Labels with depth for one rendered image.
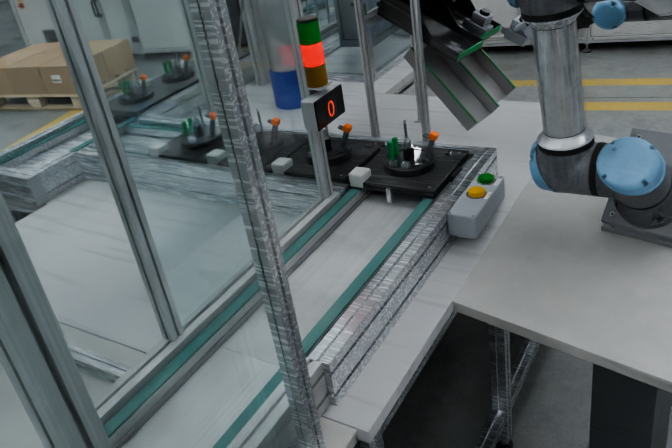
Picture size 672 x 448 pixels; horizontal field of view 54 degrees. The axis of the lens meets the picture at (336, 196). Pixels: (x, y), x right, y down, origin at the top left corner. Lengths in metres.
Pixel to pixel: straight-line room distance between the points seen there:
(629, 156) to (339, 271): 0.64
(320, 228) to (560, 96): 0.62
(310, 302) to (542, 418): 1.18
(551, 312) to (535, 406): 1.03
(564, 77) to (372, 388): 0.71
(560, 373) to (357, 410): 1.39
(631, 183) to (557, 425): 1.14
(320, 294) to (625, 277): 0.64
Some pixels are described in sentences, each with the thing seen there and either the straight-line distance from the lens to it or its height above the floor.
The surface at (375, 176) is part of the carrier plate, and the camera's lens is 1.72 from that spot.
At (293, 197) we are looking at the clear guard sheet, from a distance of 1.56.
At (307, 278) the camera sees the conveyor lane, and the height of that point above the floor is 0.92.
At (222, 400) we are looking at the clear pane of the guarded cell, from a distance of 0.91.
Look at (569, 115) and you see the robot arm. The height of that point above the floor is 1.19.
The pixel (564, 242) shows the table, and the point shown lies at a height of 0.86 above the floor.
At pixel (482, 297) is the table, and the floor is 0.86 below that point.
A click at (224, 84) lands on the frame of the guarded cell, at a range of 0.79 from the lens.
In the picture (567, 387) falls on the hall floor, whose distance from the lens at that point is 2.48.
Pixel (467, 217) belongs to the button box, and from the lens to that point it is 1.52.
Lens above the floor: 1.74
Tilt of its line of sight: 28 degrees down
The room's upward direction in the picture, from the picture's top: 10 degrees counter-clockwise
